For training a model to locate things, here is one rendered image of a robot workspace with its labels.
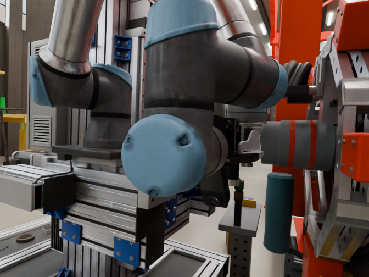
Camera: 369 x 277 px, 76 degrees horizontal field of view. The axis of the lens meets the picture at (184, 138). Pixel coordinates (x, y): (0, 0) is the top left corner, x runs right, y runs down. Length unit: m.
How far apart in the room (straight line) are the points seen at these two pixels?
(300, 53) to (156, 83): 1.00
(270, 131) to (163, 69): 0.51
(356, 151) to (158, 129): 0.30
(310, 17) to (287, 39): 0.12
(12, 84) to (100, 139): 6.97
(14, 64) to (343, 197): 7.57
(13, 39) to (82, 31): 7.25
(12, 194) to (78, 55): 0.40
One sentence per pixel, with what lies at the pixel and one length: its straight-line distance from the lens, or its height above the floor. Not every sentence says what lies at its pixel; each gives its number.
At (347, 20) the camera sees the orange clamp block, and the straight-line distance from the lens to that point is 0.59.
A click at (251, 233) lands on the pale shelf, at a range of 1.15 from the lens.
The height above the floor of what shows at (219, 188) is 0.78.
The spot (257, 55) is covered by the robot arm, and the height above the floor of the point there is 0.98.
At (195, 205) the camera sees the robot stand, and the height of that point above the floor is 0.54.
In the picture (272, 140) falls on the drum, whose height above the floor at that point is 0.86.
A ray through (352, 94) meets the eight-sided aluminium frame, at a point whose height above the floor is 0.95.
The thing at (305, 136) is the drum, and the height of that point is 0.87.
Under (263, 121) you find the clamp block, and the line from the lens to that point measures 0.56.
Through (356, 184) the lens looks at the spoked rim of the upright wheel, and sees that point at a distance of 0.81.
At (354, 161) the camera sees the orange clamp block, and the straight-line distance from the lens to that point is 0.42.
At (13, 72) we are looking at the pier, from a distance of 7.64.
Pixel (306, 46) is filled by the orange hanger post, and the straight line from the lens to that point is 1.19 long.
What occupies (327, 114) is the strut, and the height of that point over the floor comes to 0.94.
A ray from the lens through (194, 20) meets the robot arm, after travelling 0.24.
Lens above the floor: 0.88
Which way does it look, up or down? 2 degrees down
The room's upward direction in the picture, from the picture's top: 2 degrees clockwise
